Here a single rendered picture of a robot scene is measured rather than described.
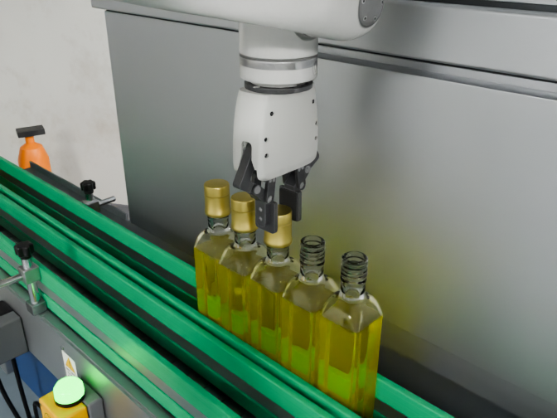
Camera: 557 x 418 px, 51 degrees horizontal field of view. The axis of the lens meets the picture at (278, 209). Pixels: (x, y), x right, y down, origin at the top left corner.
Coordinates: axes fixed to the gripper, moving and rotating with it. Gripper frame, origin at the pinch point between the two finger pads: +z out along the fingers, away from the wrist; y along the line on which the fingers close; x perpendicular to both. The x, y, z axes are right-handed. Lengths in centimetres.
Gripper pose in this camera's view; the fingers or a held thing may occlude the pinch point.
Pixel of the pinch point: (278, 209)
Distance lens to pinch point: 70.0
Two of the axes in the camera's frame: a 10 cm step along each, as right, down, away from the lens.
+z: 0.0, 9.0, 4.3
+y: -6.9, 3.1, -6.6
